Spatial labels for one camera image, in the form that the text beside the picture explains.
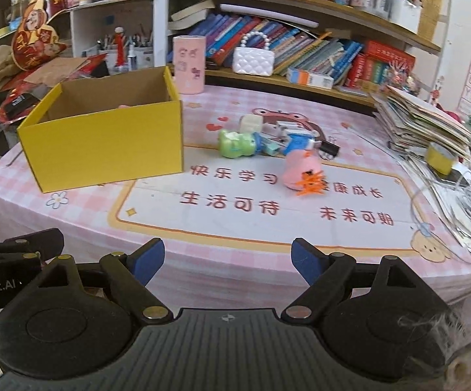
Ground pink toy with orange spikes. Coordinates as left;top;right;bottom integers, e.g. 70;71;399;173
282;149;327;196

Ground black binder clip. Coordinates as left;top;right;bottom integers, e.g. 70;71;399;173
317;140;341;161

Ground blue plastic bag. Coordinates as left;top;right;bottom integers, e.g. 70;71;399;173
282;133;315;156

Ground green frog toy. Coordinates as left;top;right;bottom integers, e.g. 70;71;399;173
218;129;262;159

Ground cream cube toy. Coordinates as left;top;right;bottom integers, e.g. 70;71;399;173
239;114;264;133

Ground pink checkered table mat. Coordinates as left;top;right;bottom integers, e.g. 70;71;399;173
0;87;471;308

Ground black rectangular box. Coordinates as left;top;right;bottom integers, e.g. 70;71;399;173
4;94;40;118

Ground yellow cardboard box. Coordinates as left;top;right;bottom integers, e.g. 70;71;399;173
18;67;184;193

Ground white charger block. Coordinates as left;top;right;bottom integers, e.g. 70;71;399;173
261;121;315;146

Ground brown cardboard sheet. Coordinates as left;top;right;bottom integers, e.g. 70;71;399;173
25;57;88;87

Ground stack of papers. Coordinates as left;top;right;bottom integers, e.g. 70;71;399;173
372;87;471;161

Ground red cartoon paper decoration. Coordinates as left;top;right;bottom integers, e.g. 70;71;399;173
12;0;67;71

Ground orange white small box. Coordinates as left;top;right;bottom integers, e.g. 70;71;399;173
287;68;334;90

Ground red dictionary books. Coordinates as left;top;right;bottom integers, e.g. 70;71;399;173
344;40;416;93

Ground white pen holder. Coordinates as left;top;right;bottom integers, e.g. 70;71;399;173
98;47;154;70

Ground white quilted pearl handbag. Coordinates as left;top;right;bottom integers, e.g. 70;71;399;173
232;30;275;77

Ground row of blue books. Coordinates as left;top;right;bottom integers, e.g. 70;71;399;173
188;13;363;87

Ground red white figurine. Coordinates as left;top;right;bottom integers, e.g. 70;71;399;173
114;26;125;70

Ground pink cylindrical container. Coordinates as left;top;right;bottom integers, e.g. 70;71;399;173
172;36;206;94

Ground wooden bookshelf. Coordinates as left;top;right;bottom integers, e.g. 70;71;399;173
172;0;441;114

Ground white shelf unit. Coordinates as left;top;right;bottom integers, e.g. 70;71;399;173
0;0;153;58

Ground white cables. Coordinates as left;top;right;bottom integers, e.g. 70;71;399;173
398;150;471;306

